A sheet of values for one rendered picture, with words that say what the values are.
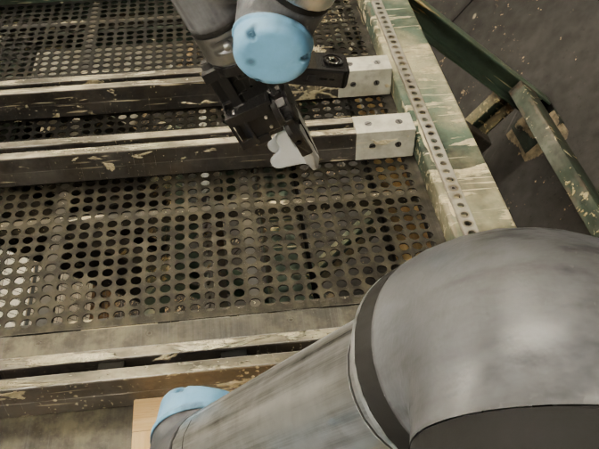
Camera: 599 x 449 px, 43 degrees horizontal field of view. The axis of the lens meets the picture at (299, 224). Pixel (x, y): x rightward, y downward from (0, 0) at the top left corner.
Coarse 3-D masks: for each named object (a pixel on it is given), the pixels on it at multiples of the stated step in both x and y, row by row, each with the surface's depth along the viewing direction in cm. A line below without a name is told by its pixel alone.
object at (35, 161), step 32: (224, 128) 158; (320, 128) 159; (352, 128) 157; (384, 128) 157; (0, 160) 151; (32, 160) 151; (64, 160) 152; (96, 160) 153; (128, 160) 154; (160, 160) 155; (192, 160) 156; (224, 160) 157; (256, 160) 158; (320, 160) 160
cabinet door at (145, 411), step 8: (136, 400) 115; (144, 400) 115; (152, 400) 115; (160, 400) 115; (136, 408) 114; (144, 408) 114; (152, 408) 114; (136, 416) 113; (144, 416) 113; (152, 416) 113; (136, 424) 112; (144, 424) 112; (152, 424) 112; (136, 432) 111; (144, 432) 111; (136, 440) 110; (144, 440) 110; (136, 448) 109; (144, 448) 109
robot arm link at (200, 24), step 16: (176, 0) 84; (192, 0) 83; (208, 0) 83; (224, 0) 83; (192, 16) 85; (208, 16) 84; (224, 16) 85; (192, 32) 87; (208, 32) 86; (224, 32) 86
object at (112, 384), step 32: (96, 352) 115; (128, 352) 115; (160, 352) 115; (192, 352) 116; (224, 352) 116; (256, 352) 117; (288, 352) 115; (0, 384) 111; (32, 384) 111; (64, 384) 111; (96, 384) 112; (128, 384) 113; (160, 384) 114; (192, 384) 115; (224, 384) 116; (0, 416) 114
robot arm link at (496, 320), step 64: (448, 256) 28; (512, 256) 25; (576, 256) 24; (384, 320) 30; (448, 320) 25; (512, 320) 22; (576, 320) 21; (256, 384) 43; (320, 384) 35; (384, 384) 29; (448, 384) 23; (512, 384) 21; (576, 384) 20; (192, 448) 49; (256, 448) 41; (320, 448) 36; (384, 448) 33
